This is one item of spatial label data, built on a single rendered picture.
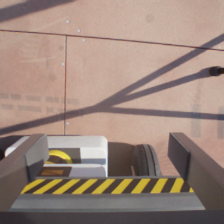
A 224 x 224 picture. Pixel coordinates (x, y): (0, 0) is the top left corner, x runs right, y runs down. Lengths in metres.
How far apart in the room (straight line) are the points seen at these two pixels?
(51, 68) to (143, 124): 0.33
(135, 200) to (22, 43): 0.50
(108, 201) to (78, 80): 0.36
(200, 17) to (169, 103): 0.26
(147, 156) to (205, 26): 0.40
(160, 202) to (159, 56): 0.39
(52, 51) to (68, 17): 0.10
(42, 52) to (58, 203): 0.41
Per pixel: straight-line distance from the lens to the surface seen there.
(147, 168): 0.43
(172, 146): 0.16
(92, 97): 0.52
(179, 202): 0.27
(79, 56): 0.52
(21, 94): 0.58
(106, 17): 0.53
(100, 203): 0.26
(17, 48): 0.58
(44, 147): 0.17
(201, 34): 0.58
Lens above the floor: 0.51
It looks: 76 degrees down
